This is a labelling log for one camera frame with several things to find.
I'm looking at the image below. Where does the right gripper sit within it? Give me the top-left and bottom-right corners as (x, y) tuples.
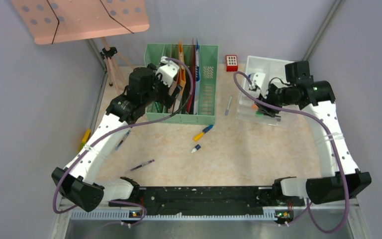
(254, 82), (296, 118)

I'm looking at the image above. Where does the pink perforated lamp panel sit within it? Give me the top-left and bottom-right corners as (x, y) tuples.
(11, 0), (150, 45)

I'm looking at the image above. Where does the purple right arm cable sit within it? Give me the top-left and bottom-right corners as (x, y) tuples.
(233, 71), (351, 234)

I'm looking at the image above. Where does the orange file folder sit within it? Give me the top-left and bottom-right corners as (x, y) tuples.
(173, 41), (188, 115)

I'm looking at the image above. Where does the lavender capped marker pen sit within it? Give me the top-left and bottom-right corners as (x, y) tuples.
(224, 95), (233, 116)

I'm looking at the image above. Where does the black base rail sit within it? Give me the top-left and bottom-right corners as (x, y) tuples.
(128, 186), (305, 221)

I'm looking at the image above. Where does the red translucent file folder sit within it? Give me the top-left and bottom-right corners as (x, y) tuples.
(186, 41), (196, 115)

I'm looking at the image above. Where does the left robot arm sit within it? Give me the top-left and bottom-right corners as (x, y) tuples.
(51, 62), (181, 212)

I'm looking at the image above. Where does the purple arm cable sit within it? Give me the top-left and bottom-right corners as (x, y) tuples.
(233, 71), (351, 234)
(52, 57), (195, 228)

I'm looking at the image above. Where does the yellow dropper bottle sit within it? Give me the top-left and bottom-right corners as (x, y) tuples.
(193, 132), (205, 142)

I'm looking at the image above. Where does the pink lamp stand pole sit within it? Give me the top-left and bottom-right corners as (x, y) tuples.
(100, 37), (135, 92)

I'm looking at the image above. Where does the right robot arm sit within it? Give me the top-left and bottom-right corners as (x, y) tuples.
(248, 61), (372, 205)

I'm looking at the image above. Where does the green file rack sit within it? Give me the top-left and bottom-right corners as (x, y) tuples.
(144, 43), (219, 125)

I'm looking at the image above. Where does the yellow green clamp tool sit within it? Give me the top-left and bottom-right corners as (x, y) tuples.
(79, 128), (91, 151)

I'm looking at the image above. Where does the clear plastic drawer unit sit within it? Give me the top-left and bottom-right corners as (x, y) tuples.
(236, 56), (298, 127)

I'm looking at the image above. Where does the black lamp clamp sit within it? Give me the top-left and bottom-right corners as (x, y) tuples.
(100, 47), (117, 59)

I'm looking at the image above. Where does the green children's book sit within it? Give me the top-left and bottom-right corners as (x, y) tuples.
(154, 102), (163, 113)

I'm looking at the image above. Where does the red small box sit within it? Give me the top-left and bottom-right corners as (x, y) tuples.
(225, 55), (238, 72)

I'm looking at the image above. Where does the dark pen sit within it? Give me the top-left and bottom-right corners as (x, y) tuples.
(129, 159), (155, 172)
(114, 130), (131, 150)

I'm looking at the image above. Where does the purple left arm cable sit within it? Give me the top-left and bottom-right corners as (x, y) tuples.
(52, 57), (195, 228)

